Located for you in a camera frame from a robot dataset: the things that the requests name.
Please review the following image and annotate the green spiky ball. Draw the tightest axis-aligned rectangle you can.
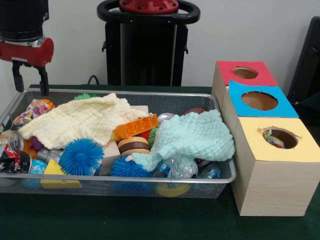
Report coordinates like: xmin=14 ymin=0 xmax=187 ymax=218
xmin=74 ymin=92 xmax=98 ymax=101

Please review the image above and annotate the orange toy basketball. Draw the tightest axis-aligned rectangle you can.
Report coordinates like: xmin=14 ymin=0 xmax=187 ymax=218
xmin=39 ymin=98 xmax=56 ymax=112

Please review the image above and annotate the toy burger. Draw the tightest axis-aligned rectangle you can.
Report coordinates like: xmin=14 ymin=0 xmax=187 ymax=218
xmin=117 ymin=136 xmax=151 ymax=158

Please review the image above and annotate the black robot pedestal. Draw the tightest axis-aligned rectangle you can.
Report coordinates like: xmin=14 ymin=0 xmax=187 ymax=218
xmin=96 ymin=0 xmax=201 ymax=87

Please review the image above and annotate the black cable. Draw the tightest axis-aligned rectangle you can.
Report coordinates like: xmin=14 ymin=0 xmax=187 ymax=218
xmin=87 ymin=74 xmax=101 ymax=85

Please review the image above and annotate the crushed soda can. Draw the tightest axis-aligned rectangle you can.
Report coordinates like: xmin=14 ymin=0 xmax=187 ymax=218
xmin=0 ymin=130 xmax=33 ymax=175

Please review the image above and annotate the orange plastic toy block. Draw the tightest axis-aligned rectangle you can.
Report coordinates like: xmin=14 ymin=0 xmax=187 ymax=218
xmin=112 ymin=113 xmax=160 ymax=140

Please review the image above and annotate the cream waffle cloth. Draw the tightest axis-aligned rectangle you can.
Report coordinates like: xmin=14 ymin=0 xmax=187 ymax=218
xmin=18 ymin=92 xmax=150 ymax=150

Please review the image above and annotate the mint green waffle cloth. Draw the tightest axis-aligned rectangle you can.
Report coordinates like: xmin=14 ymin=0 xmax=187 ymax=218
xmin=131 ymin=109 xmax=237 ymax=172

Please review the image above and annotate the yellow foam wedge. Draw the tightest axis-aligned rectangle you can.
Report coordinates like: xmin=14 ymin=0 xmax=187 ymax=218
xmin=40 ymin=159 xmax=83 ymax=189

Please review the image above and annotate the wooden three-hole box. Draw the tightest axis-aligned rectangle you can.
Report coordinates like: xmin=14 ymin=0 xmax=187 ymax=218
xmin=211 ymin=60 xmax=320 ymax=217

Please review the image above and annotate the blue spiky ball with eyes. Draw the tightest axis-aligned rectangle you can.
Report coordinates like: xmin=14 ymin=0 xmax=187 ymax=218
xmin=59 ymin=138 xmax=105 ymax=176

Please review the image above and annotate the dark green table cloth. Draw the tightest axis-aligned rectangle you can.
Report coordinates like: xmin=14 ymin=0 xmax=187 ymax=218
xmin=0 ymin=84 xmax=320 ymax=240

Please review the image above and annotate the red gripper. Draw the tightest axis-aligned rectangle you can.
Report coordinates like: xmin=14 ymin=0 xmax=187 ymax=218
xmin=0 ymin=37 xmax=55 ymax=97

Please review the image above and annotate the shallow mesh bin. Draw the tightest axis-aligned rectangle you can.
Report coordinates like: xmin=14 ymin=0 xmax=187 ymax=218
xmin=0 ymin=87 xmax=237 ymax=200

